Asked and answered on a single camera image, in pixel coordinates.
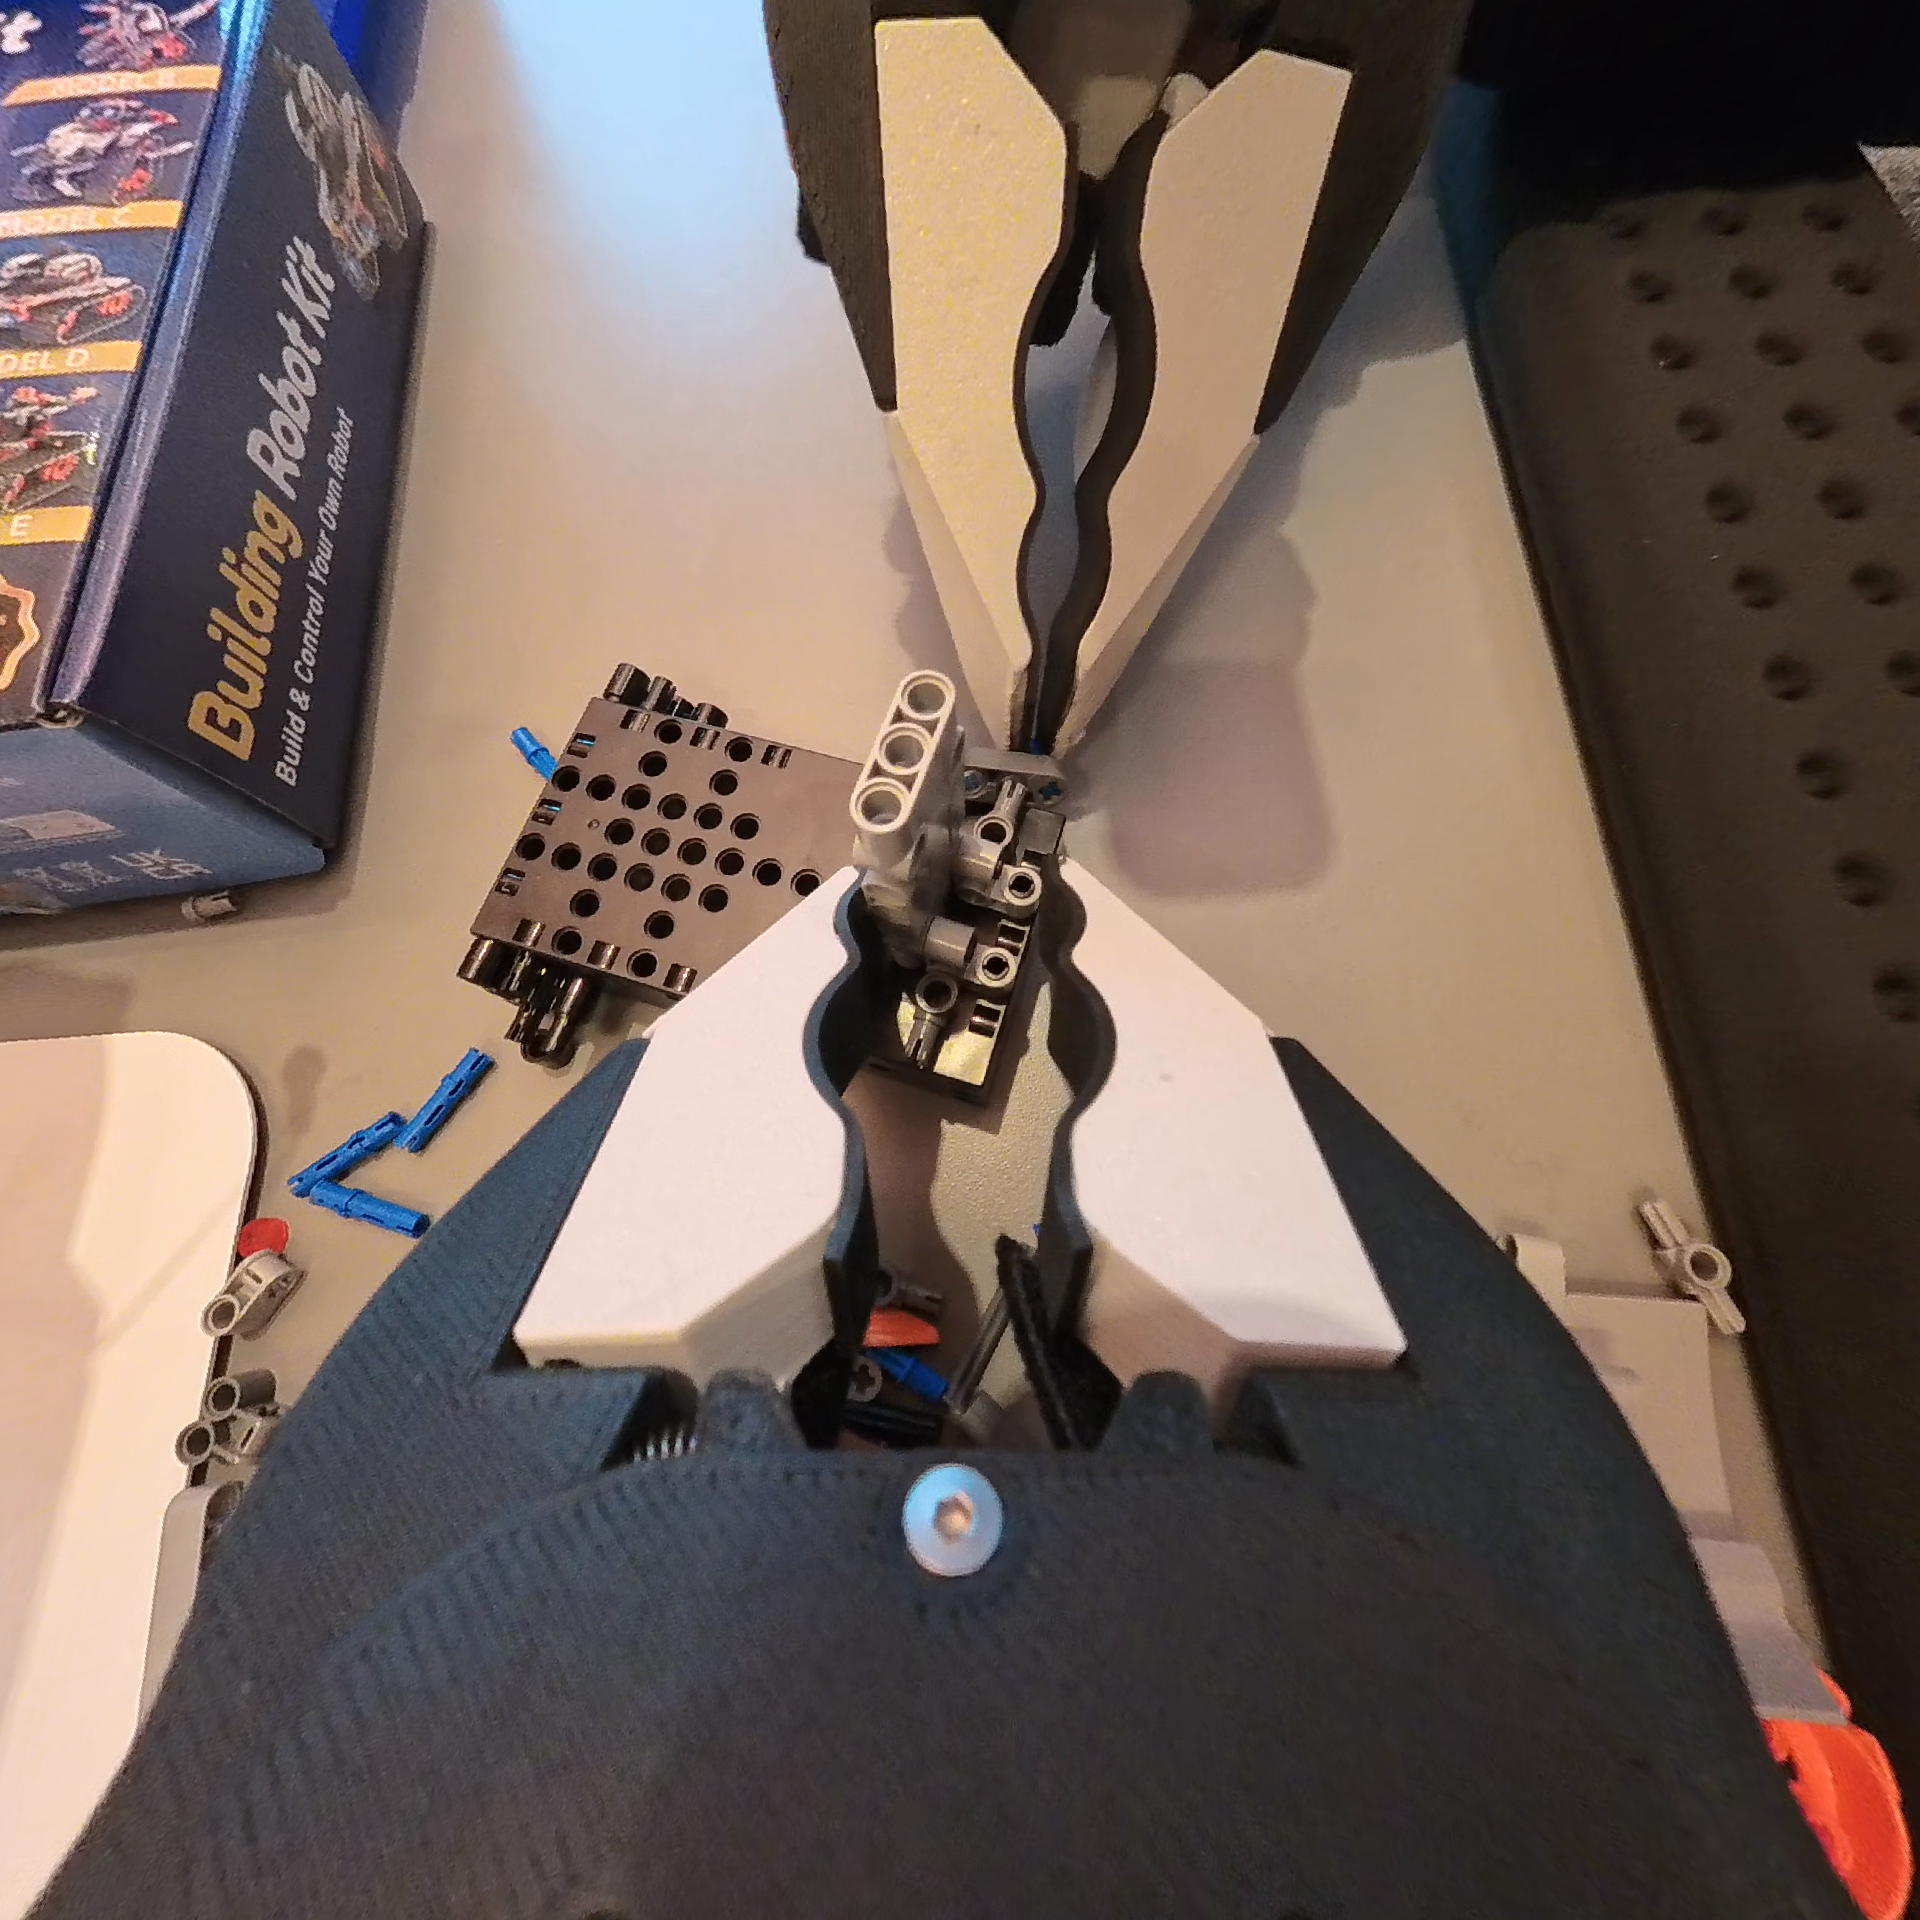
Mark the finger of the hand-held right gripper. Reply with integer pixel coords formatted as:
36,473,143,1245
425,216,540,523
873,17,1080,706
1046,48,1354,752

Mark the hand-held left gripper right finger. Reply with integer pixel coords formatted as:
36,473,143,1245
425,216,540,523
1036,870,1412,1374

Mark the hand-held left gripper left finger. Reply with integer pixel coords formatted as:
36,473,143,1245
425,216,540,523
509,878,887,1370

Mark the grey beam and connector assembly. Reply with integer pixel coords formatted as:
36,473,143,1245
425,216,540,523
847,670,1050,963

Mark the pile of building pieces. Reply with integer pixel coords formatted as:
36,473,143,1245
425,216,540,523
176,1048,1894,1920

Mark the grey cross axle connector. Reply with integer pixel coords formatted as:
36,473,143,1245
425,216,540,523
1634,1201,1741,1338

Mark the blue robot kit box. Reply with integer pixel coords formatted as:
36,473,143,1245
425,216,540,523
0,0,430,953

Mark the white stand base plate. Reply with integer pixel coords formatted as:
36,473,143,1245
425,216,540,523
0,1032,260,1862

